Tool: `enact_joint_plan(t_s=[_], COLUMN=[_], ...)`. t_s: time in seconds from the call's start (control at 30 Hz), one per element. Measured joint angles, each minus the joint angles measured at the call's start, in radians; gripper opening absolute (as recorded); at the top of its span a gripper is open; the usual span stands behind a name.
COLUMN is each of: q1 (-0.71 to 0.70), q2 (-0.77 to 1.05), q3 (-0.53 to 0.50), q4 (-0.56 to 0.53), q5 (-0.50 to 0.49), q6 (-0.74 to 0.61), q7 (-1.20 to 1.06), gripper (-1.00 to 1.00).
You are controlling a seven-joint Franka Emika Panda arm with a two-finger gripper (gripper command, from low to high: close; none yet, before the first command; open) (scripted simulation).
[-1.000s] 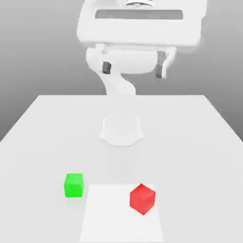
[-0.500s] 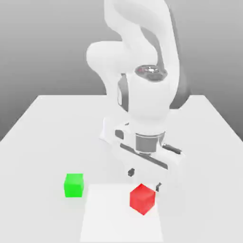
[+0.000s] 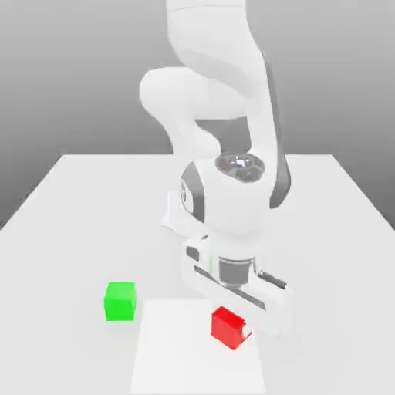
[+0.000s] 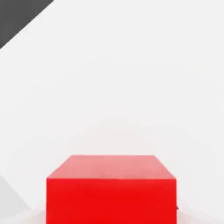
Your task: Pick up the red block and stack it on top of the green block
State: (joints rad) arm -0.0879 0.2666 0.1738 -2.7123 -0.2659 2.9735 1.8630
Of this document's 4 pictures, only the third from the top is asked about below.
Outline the small green cube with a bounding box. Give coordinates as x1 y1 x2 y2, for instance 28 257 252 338
103 281 137 322

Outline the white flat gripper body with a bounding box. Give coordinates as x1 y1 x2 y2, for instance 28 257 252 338
179 236 293 338

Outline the small red cube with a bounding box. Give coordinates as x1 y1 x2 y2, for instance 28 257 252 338
211 306 253 351

